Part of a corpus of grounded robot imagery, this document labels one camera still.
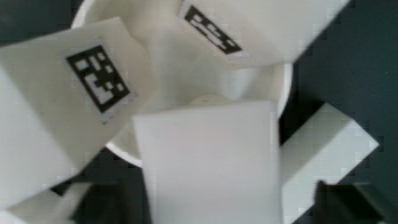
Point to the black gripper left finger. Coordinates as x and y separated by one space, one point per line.
112 204

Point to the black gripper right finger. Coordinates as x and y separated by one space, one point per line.
352 204

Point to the white stool leg with tag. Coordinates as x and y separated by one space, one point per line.
258 31
75 85
210 163

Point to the white round stool seat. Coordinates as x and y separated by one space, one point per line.
185 40

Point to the white front fence rail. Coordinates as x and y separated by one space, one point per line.
46 208

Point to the white fence rail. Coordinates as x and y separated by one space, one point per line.
46 208
322 153

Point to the white right fence rail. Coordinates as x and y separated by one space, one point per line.
322 153

